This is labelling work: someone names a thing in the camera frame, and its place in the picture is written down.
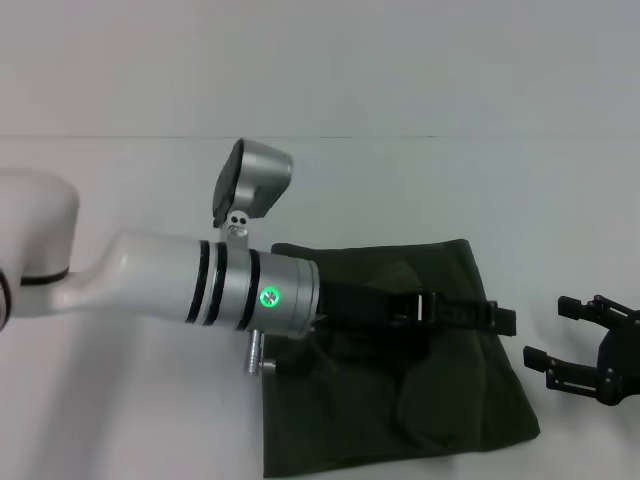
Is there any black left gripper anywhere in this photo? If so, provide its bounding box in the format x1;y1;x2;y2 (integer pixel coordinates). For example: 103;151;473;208
314;279;518;338

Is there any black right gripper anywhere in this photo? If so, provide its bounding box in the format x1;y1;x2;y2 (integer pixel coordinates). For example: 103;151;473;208
522;293;640;410

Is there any dark green t-shirt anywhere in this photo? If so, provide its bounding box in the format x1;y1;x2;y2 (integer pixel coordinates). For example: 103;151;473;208
259;237;545;470

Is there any silver left arm cable connector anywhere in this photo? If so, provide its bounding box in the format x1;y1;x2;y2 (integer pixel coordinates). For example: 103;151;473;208
242;328;280;377

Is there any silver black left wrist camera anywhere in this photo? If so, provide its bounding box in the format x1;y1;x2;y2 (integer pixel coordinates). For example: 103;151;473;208
211;137;295;250

